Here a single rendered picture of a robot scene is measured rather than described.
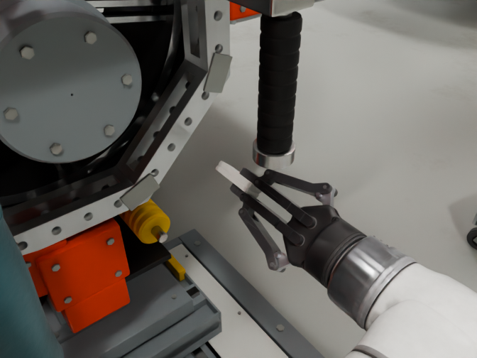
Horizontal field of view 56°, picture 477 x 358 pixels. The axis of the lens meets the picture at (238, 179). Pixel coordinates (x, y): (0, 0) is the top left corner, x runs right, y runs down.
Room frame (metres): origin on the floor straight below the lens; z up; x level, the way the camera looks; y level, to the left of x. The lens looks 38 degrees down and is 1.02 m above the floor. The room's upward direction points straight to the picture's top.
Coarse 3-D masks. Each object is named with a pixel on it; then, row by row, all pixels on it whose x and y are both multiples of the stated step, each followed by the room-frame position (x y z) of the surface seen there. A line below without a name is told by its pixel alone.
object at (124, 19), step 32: (96, 0) 0.60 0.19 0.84; (128, 0) 0.63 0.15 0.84; (160, 0) 0.66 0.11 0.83; (128, 32) 0.74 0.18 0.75; (160, 32) 0.67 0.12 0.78; (160, 64) 0.64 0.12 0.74; (128, 128) 0.59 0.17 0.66; (0, 160) 0.57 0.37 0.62; (32, 160) 0.57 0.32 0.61; (96, 160) 0.56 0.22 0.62; (0, 192) 0.48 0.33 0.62; (32, 192) 0.49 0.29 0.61
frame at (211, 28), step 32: (192, 0) 0.62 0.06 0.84; (224, 0) 0.60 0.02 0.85; (192, 32) 0.62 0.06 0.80; (224, 32) 0.60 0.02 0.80; (192, 64) 0.61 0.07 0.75; (224, 64) 0.60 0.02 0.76; (192, 96) 0.57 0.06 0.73; (160, 128) 0.58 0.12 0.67; (192, 128) 0.56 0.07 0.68; (128, 160) 0.54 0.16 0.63; (160, 160) 0.53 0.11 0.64; (64, 192) 0.48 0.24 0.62; (96, 192) 0.48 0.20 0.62; (128, 192) 0.49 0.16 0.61; (32, 224) 0.42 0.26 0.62; (64, 224) 0.43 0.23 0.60
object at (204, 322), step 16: (176, 272) 0.72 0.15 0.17; (192, 288) 0.67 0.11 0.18; (208, 304) 0.64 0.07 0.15; (192, 320) 0.60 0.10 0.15; (208, 320) 0.59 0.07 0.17; (160, 336) 0.56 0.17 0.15; (176, 336) 0.56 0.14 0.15; (192, 336) 0.56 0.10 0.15; (208, 336) 0.59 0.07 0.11; (128, 352) 0.53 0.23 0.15; (144, 352) 0.53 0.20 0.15; (160, 352) 0.51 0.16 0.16; (176, 352) 0.54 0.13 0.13
